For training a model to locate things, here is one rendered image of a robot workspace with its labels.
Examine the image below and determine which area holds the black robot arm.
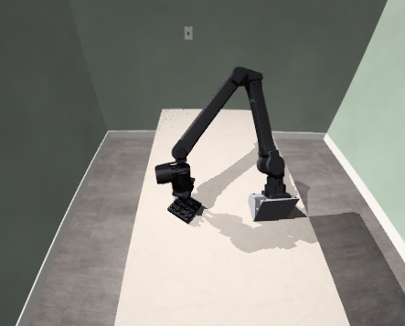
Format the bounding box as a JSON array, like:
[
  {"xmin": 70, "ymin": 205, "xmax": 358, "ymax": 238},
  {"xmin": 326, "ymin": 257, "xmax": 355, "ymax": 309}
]
[{"xmin": 155, "ymin": 67, "xmax": 290, "ymax": 199}]

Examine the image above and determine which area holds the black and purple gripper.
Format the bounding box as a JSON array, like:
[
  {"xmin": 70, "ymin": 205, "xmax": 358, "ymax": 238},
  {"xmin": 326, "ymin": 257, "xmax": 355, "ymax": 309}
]
[{"xmin": 172, "ymin": 177, "xmax": 195, "ymax": 202}]

